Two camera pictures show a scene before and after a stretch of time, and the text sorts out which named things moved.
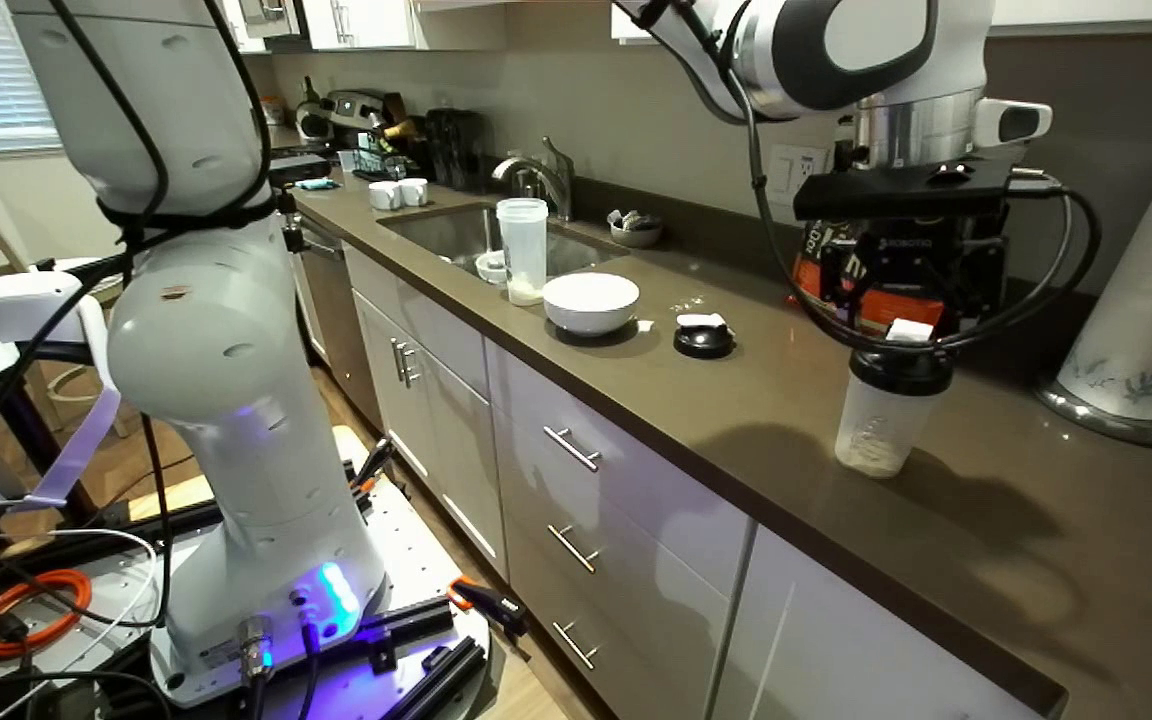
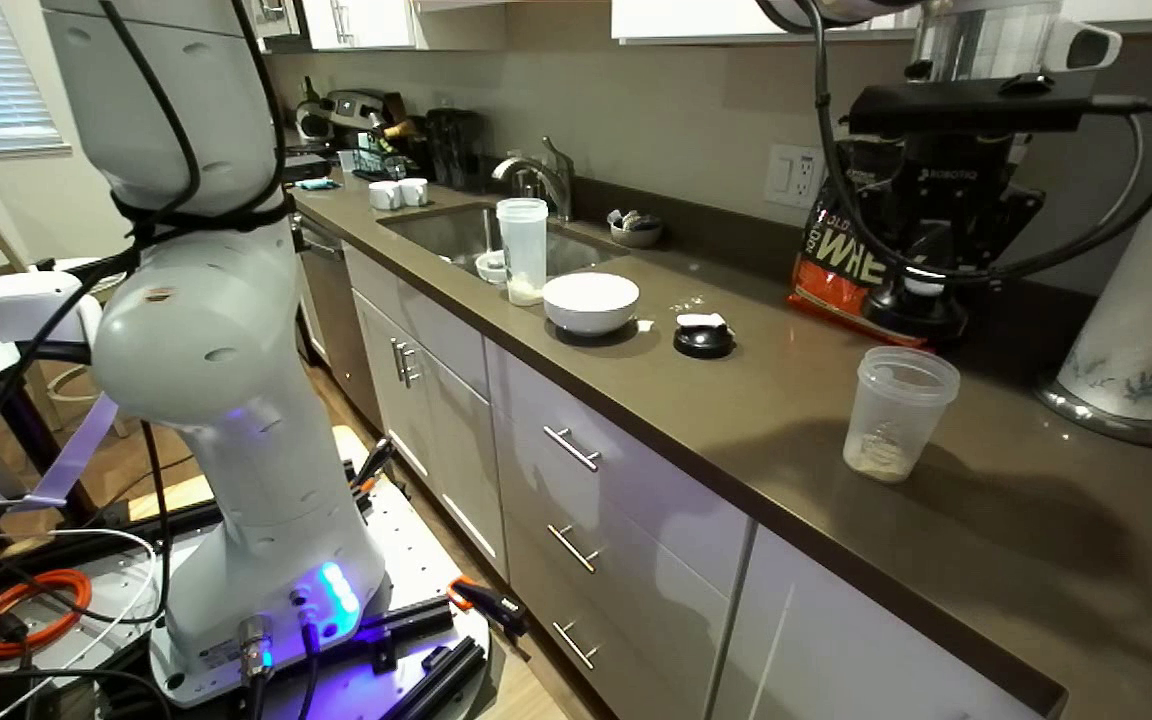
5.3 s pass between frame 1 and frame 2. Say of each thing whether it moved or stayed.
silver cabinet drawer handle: stayed
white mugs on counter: stayed
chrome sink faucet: stayed
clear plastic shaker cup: moved
